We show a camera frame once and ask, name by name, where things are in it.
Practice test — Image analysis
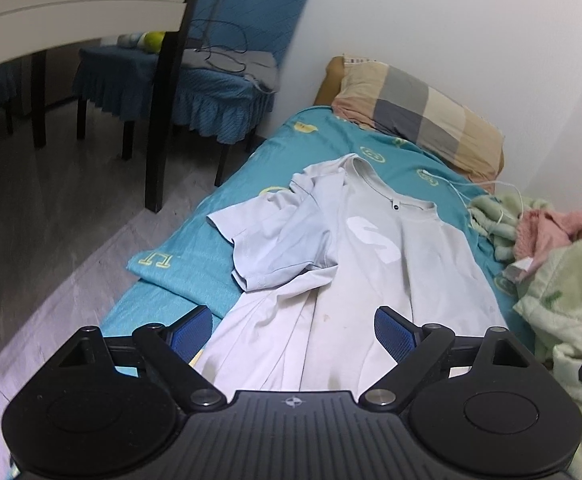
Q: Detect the plaid pillow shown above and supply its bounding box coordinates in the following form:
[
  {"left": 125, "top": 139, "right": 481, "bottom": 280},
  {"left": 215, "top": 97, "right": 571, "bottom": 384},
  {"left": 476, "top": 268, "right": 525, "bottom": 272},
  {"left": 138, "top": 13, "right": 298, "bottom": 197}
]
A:
[{"left": 314, "top": 55, "right": 504, "bottom": 193}]

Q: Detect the pink fleece garment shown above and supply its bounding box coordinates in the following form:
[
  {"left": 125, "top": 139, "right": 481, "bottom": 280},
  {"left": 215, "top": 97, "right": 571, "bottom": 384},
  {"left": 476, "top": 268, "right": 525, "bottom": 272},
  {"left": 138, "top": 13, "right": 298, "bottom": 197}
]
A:
[{"left": 513, "top": 209, "right": 582, "bottom": 272}]

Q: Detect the white t-shirt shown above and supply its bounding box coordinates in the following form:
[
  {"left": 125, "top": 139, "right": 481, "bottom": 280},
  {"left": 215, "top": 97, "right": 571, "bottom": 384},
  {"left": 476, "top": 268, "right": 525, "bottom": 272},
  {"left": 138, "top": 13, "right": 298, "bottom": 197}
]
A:
[{"left": 195, "top": 154, "right": 504, "bottom": 396}]

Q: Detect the green fleece blanket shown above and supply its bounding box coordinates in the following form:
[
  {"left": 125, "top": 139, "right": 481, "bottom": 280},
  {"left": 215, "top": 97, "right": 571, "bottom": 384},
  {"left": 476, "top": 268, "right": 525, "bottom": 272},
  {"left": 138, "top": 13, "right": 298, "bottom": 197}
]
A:
[{"left": 468, "top": 194, "right": 582, "bottom": 479}]

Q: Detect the blue covered chair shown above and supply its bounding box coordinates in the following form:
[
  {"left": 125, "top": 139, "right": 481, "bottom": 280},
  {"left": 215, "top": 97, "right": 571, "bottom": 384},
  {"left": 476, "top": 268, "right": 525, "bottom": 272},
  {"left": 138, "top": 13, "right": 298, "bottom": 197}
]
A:
[{"left": 73, "top": 0, "right": 307, "bottom": 159}]

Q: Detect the teal patterned bed sheet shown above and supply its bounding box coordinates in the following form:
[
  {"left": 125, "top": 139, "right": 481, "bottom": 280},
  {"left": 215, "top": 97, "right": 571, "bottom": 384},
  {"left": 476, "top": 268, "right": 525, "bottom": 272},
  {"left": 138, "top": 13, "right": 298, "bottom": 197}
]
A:
[{"left": 4, "top": 104, "right": 537, "bottom": 480}]

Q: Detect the green plush toy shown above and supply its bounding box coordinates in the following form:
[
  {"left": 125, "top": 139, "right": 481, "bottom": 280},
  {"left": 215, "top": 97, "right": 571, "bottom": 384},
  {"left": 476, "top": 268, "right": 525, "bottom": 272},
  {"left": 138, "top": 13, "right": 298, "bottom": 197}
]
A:
[{"left": 116, "top": 32, "right": 165, "bottom": 54}]

